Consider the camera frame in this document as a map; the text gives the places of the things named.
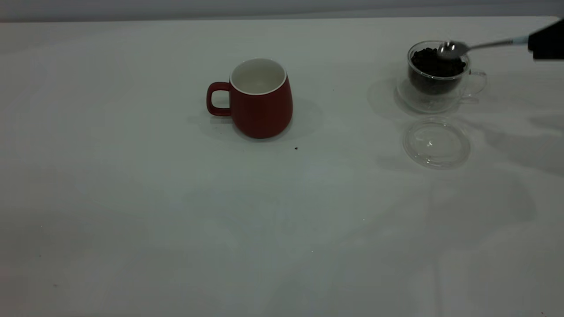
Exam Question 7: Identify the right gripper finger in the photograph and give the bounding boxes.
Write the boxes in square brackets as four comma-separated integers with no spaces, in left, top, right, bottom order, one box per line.
[528,20,564,46]
[528,45,564,61]

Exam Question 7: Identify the spoon with light blue handle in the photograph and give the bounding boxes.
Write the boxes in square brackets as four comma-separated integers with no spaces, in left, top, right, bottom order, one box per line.
[437,37,530,61]

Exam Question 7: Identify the red ceramic mug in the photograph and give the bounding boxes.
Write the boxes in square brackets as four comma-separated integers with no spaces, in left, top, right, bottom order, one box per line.
[206,58,293,140]

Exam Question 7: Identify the clear glass cup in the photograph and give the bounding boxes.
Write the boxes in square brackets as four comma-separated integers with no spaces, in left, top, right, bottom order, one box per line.
[407,41,488,98]

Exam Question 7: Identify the pile of coffee beans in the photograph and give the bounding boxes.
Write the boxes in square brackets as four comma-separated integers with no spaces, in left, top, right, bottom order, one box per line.
[410,48,467,96]

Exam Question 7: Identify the clear glass saucer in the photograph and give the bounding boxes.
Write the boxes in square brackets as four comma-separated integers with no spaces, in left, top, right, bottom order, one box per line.
[396,77,464,114]
[402,119,471,170]

